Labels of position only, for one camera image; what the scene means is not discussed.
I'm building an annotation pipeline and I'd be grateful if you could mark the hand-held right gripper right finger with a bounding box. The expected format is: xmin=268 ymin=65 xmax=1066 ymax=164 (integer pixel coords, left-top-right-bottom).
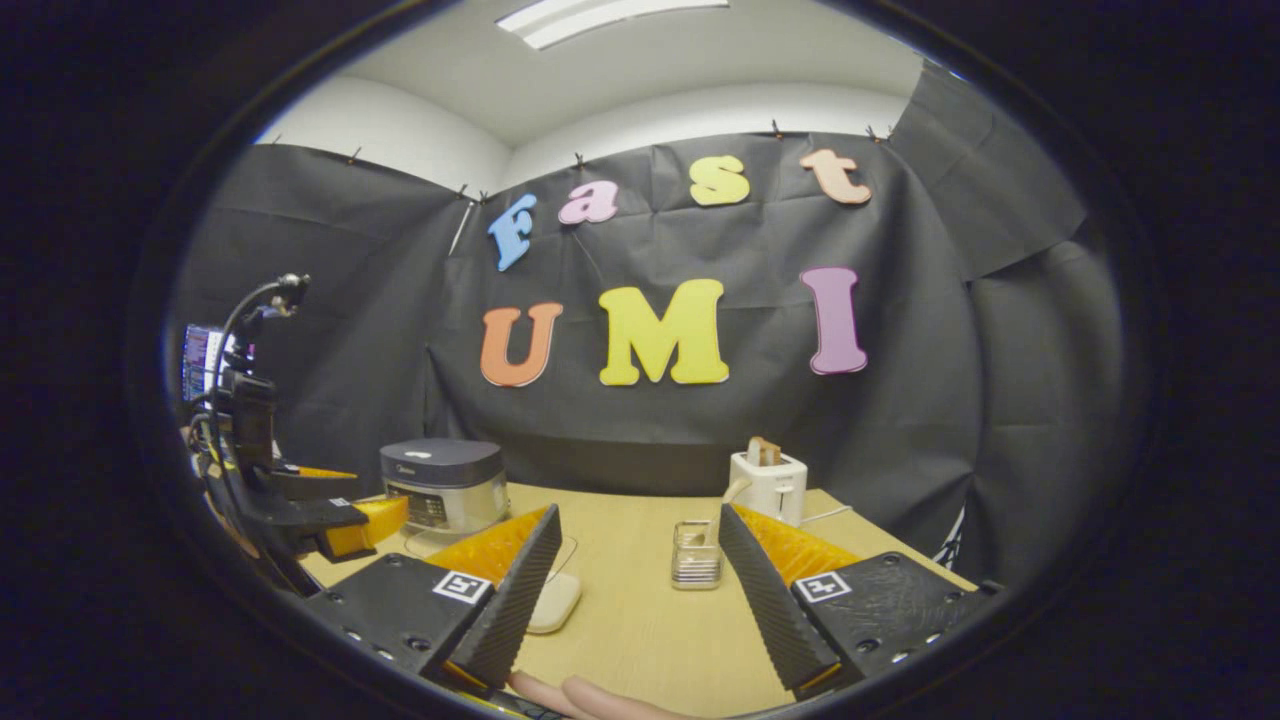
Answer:
xmin=720 ymin=503 xmax=1004 ymax=701

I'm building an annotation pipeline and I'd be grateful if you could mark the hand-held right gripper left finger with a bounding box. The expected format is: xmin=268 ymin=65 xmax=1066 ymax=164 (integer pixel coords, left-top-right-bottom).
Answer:
xmin=305 ymin=503 xmax=563 ymax=691

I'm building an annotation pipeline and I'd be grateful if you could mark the clear plastic rice container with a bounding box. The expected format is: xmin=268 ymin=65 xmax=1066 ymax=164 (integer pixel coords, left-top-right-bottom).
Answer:
xmin=525 ymin=535 xmax=584 ymax=636

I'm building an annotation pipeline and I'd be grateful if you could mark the wire chopstick holder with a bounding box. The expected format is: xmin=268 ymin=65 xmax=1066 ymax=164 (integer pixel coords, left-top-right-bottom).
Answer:
xmin=671 ymin=520 xmax=723 ymax=591

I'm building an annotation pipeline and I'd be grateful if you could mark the dark grey rice cooker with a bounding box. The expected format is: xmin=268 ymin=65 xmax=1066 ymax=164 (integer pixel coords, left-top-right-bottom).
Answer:
xmin=379 ymin=437 xmax=511 ymax=536

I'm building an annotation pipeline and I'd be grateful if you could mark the computer monitor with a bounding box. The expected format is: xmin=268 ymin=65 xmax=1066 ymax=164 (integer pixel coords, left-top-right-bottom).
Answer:
xmin=182 ymin=323 xmax=251 ymax=403

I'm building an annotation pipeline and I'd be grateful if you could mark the white toaster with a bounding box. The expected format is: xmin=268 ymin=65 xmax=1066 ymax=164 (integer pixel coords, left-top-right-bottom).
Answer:
xmin=729 ymin=450 xmax=809 ymax=528

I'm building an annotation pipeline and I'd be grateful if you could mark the ceiling light panel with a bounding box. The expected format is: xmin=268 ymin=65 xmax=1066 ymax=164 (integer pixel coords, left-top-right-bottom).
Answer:
xmin=497 ymin=0 xmax=731 ymax=51

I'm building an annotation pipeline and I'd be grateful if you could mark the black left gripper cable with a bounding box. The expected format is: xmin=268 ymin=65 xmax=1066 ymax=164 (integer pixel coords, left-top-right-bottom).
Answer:
xmin=205 ymin=272 xmax=313 ymax=481

